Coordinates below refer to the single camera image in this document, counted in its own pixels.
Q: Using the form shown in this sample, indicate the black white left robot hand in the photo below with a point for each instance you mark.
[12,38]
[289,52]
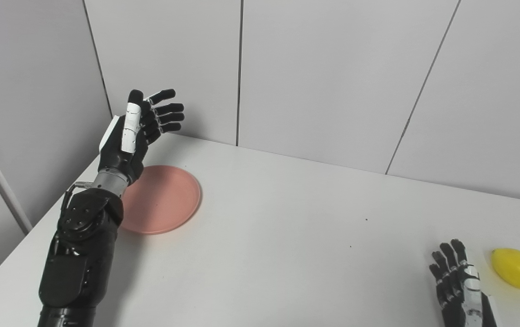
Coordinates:
[126,145]

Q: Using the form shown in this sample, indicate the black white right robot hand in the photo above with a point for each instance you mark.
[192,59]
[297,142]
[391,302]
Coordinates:
[462,295]

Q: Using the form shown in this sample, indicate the yellow lemon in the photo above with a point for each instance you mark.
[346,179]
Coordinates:
[517,269]

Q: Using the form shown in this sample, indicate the pink round plate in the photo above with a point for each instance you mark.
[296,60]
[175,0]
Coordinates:
[164,200]

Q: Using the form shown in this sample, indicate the white slanted post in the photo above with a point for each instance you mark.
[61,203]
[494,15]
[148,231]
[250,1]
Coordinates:
[1,181]

